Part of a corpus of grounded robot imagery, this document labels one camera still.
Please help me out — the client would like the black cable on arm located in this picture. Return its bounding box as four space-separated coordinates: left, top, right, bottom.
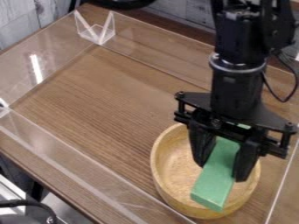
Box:
261 49 299 103

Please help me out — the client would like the clear acrylic enclosure wall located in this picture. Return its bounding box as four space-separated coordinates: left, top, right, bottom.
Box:
0 15 299 224

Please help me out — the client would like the green rectangular block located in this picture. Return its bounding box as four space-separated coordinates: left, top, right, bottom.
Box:
190 122 253 214

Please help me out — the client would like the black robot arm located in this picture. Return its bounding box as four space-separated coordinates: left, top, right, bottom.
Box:
174 0 298 182

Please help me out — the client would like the light wooden bowl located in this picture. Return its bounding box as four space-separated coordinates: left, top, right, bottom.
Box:
151 123 261 220

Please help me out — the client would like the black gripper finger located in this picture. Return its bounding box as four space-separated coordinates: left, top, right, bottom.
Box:
233 139 261 182
189 121 217 167

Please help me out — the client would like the black cable lower left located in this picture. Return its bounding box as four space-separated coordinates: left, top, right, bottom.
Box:
0 199 59 224

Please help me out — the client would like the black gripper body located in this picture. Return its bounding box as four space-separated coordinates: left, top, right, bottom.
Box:
174 67 297 158

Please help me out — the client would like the black metal bracket with bolt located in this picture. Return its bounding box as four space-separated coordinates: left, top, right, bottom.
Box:
26 201 69 224

